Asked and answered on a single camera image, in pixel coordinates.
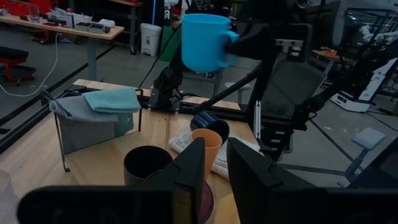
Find light blue plastic mug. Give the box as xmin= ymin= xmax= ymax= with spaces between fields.
xmin=181 ymin=13 xmax=240 ymax=74

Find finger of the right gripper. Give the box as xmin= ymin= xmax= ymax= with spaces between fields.
xmin=223 ymin=24 xmax=277 ymax=60

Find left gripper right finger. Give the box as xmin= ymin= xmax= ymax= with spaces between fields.
xmin=226 ymin=138 xmax=321 ymax=224

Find black plastic cup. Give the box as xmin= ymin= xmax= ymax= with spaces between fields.
xmin=123 ymin=145 xmax=174 ymax=187

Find black mesh office chair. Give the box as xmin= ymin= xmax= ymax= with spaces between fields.
xmin=261 ymin=23 xmax=327 ymax=116

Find grey towel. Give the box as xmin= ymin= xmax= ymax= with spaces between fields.
xmin=49 ymin=95 xmax=134 ymax=155

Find navy enamel mug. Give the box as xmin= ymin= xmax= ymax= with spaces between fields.
xmin=190 ymin=111 xmax=230 ymax=146

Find white machine base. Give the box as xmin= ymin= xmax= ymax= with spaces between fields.
xmin=331 ymin=57 xmax=398 ymax=113

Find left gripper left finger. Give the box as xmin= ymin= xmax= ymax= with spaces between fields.
xmin=141 ymin=138 xmax=206 ymax=224

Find white checked waffle towel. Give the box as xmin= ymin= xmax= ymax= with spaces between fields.
xmin=168 ymin=129 xmax=261 ymax=181

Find white floor cable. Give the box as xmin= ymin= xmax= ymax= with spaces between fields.
xmin=0 ymin=30 xmax=60 ymax=97

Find long wooden workbench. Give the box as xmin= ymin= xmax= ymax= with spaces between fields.
xmin=0 ymin=14 xmax=125 ymax=80

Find purple faceted tumbler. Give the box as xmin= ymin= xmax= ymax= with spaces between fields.
xmin=198 ymin=180 xmax=215 ymax=224

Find wooden shelf black metal frame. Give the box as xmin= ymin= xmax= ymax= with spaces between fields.
xmin=53 ymin=88 xmax=242 ymax=224

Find teal towel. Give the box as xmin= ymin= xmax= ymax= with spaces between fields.
xmin=82 ymin=87 xmax=142 ymax=113

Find white trash bin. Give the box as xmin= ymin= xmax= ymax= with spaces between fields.
xmin=139 ymin=23 xmax=162 ymax=57

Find grey padded stool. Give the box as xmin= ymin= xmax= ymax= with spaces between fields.
xmin=337 ymin=127 xmax=386 ymax=187

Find peach plastic cup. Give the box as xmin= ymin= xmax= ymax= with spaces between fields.
xmin=191 ymin=128 xmax=223 ymax=181

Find red rolling stool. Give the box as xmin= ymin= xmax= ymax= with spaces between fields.
xmin=0 ymin=45 xmax=37 ymax=86

